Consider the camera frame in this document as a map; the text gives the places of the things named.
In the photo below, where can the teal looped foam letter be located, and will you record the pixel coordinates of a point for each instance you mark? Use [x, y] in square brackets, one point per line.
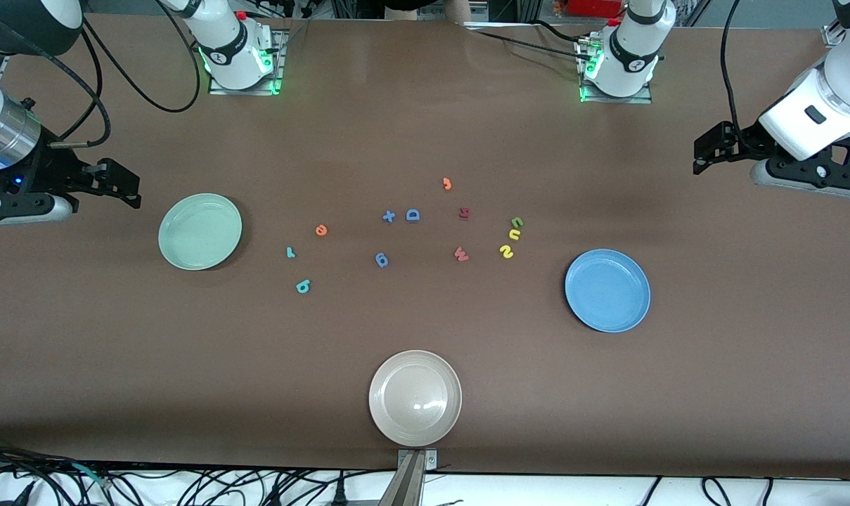
[300, 288]

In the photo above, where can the brown table cover sheet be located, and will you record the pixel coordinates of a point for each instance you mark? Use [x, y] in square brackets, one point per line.
[410, 316]

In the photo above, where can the beige plate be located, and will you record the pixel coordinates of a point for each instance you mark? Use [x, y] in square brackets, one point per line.
[415, 398]

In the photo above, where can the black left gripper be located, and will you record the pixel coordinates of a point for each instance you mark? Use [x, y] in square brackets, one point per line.
[747, 143]

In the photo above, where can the yellow foam number 2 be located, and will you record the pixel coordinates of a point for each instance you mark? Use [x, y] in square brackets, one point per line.
[507, 251]

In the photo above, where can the red box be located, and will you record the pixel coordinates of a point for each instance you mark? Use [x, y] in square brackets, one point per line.
[593, 7]

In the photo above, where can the red foam letter w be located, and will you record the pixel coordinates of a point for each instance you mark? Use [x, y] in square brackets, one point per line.
[461, 254]

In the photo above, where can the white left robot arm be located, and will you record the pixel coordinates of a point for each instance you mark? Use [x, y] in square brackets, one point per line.
[625, 81]

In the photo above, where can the blue looped foam letter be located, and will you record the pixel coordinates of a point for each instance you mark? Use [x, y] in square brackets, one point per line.
[380, 256]

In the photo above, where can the tan cylindrical tube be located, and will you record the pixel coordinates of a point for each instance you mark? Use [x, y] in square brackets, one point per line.
[458, 8]

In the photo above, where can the blue plate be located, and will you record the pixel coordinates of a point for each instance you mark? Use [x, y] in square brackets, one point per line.
[607, 290]

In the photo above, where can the light green plate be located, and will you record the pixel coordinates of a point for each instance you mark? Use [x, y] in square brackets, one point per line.
[200, 232]

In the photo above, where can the blue foam letter D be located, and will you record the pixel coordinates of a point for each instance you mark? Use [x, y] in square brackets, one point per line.
[408, 215]

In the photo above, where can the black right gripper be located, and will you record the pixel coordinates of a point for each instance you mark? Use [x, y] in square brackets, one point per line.
[48, 171]

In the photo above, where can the black power plug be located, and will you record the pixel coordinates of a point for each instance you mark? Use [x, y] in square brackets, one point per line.
[339, 492]

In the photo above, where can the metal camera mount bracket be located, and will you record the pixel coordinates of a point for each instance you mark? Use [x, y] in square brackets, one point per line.
[410, 485]

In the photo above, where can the aluminium frame bar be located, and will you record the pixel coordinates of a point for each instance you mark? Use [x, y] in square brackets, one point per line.
[832, 35]

